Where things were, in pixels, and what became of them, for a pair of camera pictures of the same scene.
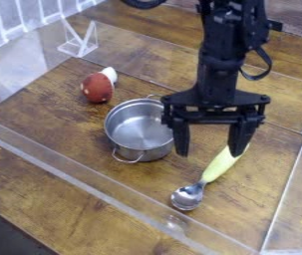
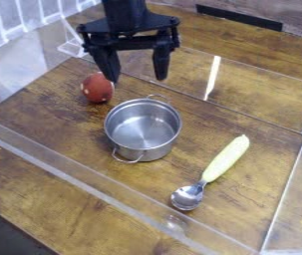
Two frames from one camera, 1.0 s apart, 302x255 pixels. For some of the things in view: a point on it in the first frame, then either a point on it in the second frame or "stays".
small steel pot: [137, 129] stays
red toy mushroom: [98, 85] stays
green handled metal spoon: [185, 197] stays
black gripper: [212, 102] to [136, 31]
